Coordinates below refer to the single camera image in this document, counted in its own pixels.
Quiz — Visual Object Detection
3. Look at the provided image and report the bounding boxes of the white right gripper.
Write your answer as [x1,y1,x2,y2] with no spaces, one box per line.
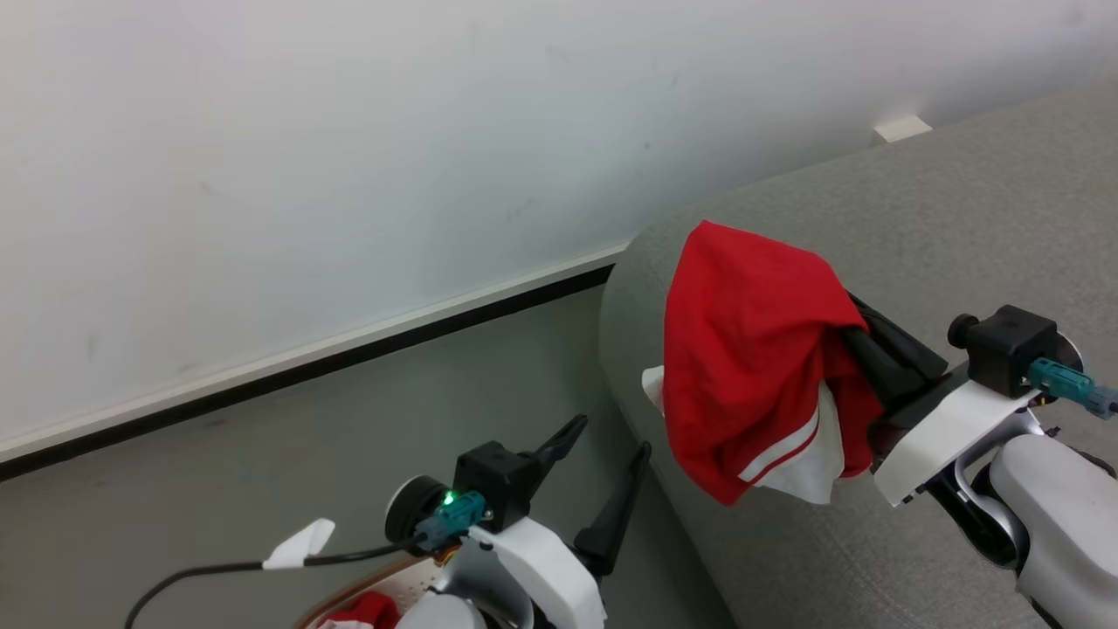
[841,294,1046,508]

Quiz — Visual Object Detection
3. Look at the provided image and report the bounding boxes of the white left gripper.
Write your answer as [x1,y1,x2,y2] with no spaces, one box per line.
[468,414,652,629]

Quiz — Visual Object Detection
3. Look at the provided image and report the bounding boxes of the red garment with white stripes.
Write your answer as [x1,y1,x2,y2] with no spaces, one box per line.
[642,220,883,507]

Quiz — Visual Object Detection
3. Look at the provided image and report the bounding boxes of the brown laundry basket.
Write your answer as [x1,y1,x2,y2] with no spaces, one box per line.
[292,554,448,629]

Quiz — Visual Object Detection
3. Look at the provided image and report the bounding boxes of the red clothing piece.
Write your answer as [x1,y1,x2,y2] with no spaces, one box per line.
[318,591,404,629]

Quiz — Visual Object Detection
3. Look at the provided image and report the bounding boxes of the grey fabric sofa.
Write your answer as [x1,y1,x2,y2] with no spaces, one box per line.
[599,77,1118,629]

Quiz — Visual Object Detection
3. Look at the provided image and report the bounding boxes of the black white baseboard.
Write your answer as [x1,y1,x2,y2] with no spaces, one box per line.
[0,242,631,483]

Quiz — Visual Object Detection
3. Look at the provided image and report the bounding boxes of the teal left camera connector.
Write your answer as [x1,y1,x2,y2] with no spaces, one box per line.
[414,490,488,553]

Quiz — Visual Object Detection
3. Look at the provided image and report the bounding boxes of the teal camera connector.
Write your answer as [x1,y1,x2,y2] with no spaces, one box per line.
[414,490,488,553]
[1027,357,1118,419]

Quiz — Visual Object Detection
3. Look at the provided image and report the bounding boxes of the teal right camera connector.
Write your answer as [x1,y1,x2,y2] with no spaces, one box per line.
[1027,357,1118,419]

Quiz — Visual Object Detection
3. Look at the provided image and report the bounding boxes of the white cable tag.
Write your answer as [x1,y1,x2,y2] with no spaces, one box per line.
[262,518,336,571]

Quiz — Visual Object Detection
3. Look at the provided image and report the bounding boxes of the black cable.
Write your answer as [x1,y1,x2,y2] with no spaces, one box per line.
[124,540,422,629]

